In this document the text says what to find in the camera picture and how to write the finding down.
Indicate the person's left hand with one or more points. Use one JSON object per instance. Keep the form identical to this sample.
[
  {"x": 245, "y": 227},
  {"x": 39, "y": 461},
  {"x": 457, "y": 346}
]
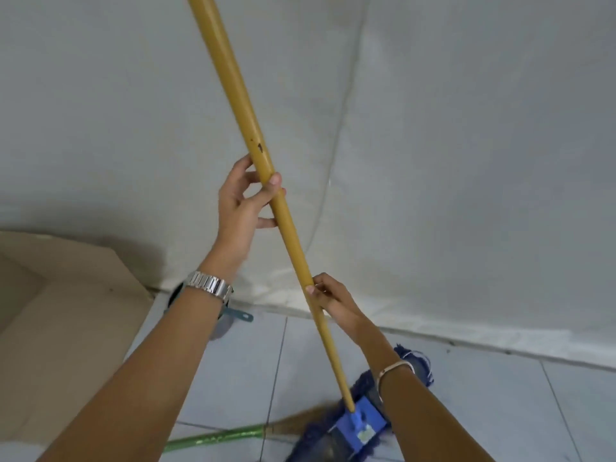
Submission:
[{"x": 236, "y": 218}]

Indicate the person's right hand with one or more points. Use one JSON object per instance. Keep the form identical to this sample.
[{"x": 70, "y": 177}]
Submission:
[{"x": 342, "y": 310}]

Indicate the person's left thumb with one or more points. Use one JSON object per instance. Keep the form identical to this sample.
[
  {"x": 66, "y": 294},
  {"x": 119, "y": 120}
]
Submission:
[{"x": 267, "y": 193}]

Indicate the person's right thumb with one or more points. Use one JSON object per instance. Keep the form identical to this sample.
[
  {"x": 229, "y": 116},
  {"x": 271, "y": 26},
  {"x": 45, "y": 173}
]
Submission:
[{"x": 318, "y": 290}]

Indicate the person's right forearm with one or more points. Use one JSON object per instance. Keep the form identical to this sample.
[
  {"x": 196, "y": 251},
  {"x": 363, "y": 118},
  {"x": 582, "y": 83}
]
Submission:
[{"x": 423, "y": 418}]

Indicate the person's left forearm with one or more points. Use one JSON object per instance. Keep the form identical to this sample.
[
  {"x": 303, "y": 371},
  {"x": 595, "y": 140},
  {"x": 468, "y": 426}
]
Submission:
[{"x": 144, "y": 380}]

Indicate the silver metal wristwatch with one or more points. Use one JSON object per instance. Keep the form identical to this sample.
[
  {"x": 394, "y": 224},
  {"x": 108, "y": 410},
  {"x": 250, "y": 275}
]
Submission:
[{"x": 209, "y": 283}]

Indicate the white fabric sheet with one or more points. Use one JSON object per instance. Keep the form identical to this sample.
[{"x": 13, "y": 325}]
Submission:
[{"x": 457, "y": 139}]

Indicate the brown cardboard sheet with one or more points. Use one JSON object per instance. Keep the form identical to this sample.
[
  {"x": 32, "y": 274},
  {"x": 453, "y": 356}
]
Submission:
[{"x": 62, "y": 341}]

